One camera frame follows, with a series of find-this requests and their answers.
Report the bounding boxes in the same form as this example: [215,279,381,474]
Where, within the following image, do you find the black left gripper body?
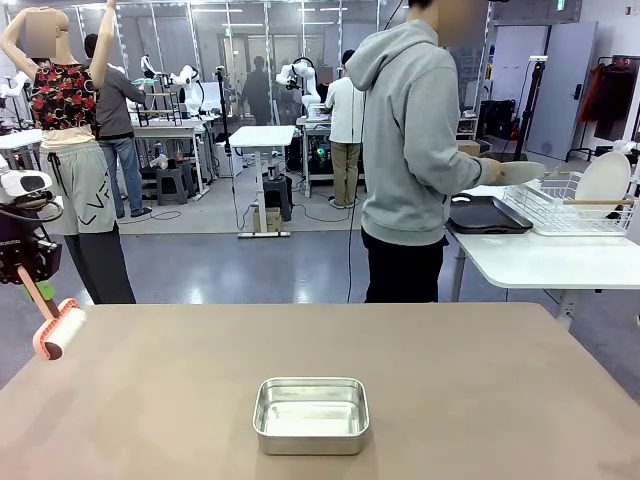
[0,199,62,286]

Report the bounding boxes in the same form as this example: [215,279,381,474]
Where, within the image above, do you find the pink lint roller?
[16,266,88,362]

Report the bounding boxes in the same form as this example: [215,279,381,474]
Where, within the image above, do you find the dark brown serving tray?
[444,194,534,231]

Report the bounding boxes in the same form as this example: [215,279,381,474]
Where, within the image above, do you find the person's right hand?
[479,157,509,185]

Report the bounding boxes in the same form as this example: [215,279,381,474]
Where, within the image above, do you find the black trousers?
[64,232,137,305]

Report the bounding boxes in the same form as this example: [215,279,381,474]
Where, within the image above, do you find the white side table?
[0,128,45,166]

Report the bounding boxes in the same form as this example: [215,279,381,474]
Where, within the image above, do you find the red floral crop top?
[29,62,99,132]

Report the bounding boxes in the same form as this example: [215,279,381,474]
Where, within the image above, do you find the dark grey step stool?
[155,167,196,207]

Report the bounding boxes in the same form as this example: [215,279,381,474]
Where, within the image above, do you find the person in grey sweater jeans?
[83,33,154,220]

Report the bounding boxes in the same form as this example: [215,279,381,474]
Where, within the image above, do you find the white workbench desk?
[132,124,206,201]

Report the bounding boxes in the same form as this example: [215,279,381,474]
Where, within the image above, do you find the beige mannequin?
[0,0,137,305]

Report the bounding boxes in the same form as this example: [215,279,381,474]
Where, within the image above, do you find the small cardboard box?
[252,206,282,234]

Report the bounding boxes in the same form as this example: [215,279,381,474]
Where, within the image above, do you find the dark round stool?
[262,162,294,222]

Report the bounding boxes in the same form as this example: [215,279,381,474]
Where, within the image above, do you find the white standing desk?
[228,124,297,239]

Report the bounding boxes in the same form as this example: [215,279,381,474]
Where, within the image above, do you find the person in black clothes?
[241,55,274,127]

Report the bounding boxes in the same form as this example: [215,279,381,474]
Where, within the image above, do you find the rectangular metal container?
[252,377,371,456]

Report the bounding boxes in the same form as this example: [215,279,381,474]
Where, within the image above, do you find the black computer tower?
[302,134,334,176]

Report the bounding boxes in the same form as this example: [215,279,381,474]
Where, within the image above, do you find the person in white shirt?
[323,48,367,210]

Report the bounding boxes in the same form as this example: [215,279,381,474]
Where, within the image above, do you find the person in grey hoodie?
[344,0,506,305]

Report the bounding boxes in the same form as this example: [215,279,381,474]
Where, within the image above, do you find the brown cardboard box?
[457,139,494,157]

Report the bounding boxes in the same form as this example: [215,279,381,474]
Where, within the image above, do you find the large white table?
[444,182,640,331]

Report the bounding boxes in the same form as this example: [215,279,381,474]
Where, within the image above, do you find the black light stand tripod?
[513,54,549,162]

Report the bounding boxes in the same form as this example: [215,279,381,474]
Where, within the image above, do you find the grey door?
[527,22,599,162]

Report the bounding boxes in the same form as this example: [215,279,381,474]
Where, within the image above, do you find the orange hanging garment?
[579,62,606,124]

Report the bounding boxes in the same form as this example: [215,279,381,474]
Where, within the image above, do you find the black hanging garment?
[594,63,640,142]

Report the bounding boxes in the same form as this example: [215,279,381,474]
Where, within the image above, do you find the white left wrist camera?
[0,154,54,204]

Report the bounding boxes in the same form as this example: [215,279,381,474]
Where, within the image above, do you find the grey drawstring shorts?
[39,144,120,236]

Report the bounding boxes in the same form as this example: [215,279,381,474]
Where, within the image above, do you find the black camera tripod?
[214,64,241,154]

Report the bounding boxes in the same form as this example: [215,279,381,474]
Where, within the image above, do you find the white wire dish rack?
[502,171,639,237]

